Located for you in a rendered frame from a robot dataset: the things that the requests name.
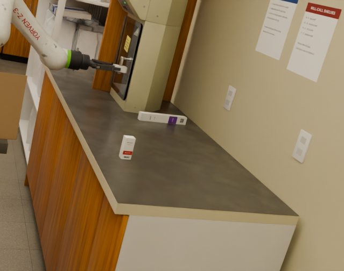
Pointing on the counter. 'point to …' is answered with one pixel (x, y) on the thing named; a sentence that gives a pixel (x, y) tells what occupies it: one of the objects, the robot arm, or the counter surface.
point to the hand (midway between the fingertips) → (119, 68)
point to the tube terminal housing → (153, 56)
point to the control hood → (139, 8)
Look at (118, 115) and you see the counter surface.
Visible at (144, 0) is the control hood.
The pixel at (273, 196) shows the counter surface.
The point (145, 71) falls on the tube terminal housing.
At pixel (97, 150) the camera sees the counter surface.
